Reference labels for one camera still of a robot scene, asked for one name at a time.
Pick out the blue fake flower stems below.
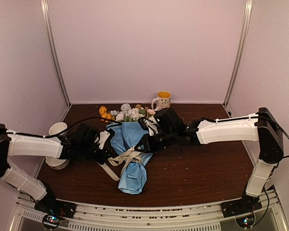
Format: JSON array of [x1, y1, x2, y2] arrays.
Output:
[[110, 103, 141, 122]]

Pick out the blue wrapping paper sheet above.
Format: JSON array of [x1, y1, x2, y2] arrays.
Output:
[[106, 122, 152, 194]]

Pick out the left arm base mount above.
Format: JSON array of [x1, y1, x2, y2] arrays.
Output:
[[34, 197, 77, 218]]

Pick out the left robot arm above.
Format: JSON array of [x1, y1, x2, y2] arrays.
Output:
[[0, 122, 115, 214]]

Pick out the cream ribbon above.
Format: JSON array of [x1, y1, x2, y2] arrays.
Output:
[[97, 146, 143, 181]]

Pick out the orange fake flower stem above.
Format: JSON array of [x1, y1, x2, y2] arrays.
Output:
[[99, 106, 116, 123]]

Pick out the left aluminium corner post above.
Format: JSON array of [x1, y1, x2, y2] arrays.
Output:
[[40, 0, 71, 107]]

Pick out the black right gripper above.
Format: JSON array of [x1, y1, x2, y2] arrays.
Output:
[[135, 128, 177, 153]]

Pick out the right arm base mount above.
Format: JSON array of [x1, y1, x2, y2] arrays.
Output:
[[221, 195, 262, 218]]

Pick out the floral ceramic mug yellow inside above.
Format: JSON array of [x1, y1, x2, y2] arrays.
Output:
[[151, 91, 171, 111]]

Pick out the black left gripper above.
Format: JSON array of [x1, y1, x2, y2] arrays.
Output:
[[79, 143, 113, 165]]

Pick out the aluminium corner post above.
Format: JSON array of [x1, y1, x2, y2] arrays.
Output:
[[223, 0, 253, 108], [40, 0, 71, 107]]

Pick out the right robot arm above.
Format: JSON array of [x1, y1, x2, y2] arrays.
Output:
[[134, 107, 284, 213]]

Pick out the front aluminium rail base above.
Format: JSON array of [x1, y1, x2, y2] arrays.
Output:
[[9, 187, 287, 231]]

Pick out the white scalloped dish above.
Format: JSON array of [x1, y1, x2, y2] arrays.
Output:
[[45, 157, 69, 170]]

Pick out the right aluminium corner post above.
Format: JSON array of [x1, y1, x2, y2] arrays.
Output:
[[223, 0, 253, 108]]

